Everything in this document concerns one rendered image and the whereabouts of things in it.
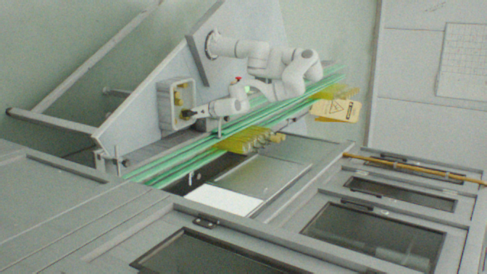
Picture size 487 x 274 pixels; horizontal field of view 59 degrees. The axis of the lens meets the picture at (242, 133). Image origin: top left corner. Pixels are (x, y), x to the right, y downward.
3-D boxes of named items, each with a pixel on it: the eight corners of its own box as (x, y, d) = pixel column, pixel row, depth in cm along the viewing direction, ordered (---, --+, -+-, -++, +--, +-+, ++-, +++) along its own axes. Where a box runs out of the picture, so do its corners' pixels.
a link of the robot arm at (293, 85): (277, 77, 202) (267, 56, 190) (321, 65, 196) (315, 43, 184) (280, 104, 193) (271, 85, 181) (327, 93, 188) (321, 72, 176)
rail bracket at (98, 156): (84, 179, 166) (125, 193, 155) (79, 138, 161) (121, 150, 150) (94, 175, 170) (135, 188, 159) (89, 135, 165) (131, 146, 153)
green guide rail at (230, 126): (211, 132, 217) (225, 135, 212) (211, 130, 216) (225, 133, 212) (336, 74, 356) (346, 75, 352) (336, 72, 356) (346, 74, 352)
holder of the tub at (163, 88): (159, 138, 205) (172, 141, 201) (156, 82, 196) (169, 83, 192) (182, 129, 218) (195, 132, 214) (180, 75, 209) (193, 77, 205)
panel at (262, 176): (138, 228, 169) (209, 256, 152) (138, 222, 168) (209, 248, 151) (256, 155, 241) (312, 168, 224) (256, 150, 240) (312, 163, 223)
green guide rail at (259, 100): (211, 117, 214) (224, 120, 210) (211, 116, 214) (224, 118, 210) (337, 65, 354) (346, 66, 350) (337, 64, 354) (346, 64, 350)
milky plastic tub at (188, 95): (159, 128, 203) (173, 131, 198) (156, 81, 195) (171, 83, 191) (183, 119, 216) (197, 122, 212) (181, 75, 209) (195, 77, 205)
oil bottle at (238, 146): (211, 147, 219) (246, 155, 209) (211, 136, 218) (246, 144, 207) (217, 143, 224) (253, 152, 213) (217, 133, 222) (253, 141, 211)
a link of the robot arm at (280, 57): (301, 48, 202) (295, 82, 205) (256, 42, 213) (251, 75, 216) (293, 46, 193) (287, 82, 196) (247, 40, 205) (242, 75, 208)
